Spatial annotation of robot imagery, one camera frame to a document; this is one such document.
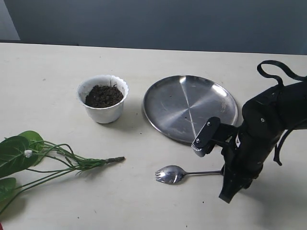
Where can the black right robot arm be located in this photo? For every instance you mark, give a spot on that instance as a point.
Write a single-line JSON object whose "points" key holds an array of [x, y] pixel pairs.
{"points": [[268, 119]]}

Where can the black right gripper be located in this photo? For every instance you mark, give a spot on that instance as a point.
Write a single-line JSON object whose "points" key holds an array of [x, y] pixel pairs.
{"points": [[243, 163]]}

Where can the white scalloped flower pot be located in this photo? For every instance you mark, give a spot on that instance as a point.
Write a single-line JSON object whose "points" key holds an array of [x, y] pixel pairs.
{"points": [[108, 114]]}

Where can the round stainless steel plate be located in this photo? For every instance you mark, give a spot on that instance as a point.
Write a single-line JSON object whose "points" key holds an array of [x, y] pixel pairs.
{"points": [[178, 106]]}

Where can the dark soil in pot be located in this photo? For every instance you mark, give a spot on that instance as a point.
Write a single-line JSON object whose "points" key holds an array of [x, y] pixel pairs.
{"points": [[103, 96]]}

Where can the artificial anthurium plant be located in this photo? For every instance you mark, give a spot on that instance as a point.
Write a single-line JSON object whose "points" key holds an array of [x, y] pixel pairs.
{"points": [[26, 150]]}

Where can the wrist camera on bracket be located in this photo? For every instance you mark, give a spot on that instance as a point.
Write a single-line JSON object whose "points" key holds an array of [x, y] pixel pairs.
{"points": [[212, 133]]}

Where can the metal spork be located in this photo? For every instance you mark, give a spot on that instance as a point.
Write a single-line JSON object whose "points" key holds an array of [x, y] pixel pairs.
{"points": [[173, 174]]}

